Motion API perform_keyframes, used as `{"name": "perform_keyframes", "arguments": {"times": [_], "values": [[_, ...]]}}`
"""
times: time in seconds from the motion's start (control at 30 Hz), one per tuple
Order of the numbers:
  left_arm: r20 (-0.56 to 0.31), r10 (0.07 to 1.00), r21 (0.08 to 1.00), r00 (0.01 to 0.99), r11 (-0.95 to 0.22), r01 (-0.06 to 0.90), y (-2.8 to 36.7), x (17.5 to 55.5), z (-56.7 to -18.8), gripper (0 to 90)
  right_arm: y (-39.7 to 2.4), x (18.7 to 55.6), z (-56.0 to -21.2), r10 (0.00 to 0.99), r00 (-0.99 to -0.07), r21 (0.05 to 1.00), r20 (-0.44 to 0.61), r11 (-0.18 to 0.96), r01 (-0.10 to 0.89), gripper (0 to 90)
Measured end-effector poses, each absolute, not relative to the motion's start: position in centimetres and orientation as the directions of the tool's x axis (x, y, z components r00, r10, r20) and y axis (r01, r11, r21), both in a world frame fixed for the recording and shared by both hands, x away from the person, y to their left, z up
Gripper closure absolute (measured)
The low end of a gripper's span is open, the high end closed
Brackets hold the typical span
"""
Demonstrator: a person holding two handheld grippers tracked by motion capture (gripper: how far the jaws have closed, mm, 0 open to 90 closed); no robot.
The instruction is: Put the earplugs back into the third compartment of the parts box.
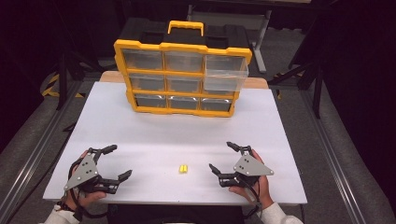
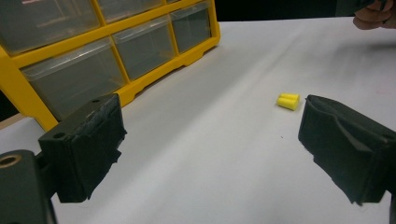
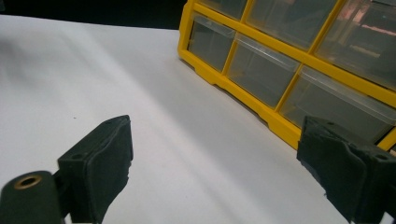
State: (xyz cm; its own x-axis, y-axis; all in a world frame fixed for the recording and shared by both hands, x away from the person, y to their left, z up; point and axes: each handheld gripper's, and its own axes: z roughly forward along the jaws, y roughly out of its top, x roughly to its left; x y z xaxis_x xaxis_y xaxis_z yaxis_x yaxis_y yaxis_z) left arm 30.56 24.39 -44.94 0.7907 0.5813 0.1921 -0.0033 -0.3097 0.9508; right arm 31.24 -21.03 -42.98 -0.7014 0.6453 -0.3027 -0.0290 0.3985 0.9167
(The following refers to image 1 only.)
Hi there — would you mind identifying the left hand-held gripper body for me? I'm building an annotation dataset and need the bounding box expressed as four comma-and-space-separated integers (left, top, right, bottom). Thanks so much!
64, 147, 120, 195

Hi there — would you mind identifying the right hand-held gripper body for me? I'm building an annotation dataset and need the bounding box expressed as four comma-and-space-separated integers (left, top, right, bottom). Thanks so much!
219, 145, 276, 189

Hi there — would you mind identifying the clear plastic drawer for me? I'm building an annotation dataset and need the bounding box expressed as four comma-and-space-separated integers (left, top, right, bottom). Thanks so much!
203, 55, 250, 93

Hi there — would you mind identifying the person's left hand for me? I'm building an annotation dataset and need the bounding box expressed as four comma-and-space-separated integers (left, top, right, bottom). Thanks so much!
64, 150, 108, 211

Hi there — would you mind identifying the person's right hand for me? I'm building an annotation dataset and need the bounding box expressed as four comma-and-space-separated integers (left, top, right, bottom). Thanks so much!
229, 149, 275, 210

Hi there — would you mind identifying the dark wristband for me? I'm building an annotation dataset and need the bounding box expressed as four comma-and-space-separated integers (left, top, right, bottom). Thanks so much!
55, 201, 77, 214

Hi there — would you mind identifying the white table board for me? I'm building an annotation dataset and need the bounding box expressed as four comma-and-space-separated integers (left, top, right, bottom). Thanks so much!
42, 81, 308, 206

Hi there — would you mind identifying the person's lap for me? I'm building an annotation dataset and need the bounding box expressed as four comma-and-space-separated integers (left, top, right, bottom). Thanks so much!
106, 204, 246, 224

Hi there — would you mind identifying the black stand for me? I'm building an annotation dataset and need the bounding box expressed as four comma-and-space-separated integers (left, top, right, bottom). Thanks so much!
268, 57, 325, 119
55, 50, 106, 112

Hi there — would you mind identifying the yellow black hazard tape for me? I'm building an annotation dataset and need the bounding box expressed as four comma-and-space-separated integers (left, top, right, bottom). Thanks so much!
41, 72, 86, 99

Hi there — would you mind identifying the yellow black drawer organizer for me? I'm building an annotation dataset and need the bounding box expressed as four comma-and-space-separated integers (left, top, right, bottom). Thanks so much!
113, 17, 253, 119

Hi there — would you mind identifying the grey metal stand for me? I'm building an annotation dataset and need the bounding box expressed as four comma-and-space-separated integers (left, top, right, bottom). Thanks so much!
186, 4, 273, 75

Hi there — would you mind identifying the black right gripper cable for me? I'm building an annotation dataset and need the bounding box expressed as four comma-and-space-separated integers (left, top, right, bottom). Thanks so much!
242, 177, 264, 219

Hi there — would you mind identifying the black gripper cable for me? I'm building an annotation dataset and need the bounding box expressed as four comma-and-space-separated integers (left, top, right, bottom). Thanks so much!
242, 177, 264, 219
68, 160, 109, 222

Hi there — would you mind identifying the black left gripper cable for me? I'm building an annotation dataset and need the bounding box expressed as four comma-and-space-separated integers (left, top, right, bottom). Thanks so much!
68, 160, 109, 222

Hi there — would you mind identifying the aluminium floor rail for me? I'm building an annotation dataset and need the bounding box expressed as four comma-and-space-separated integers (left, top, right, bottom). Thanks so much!
0, 79, 84, 224
299, 89, 368, 224

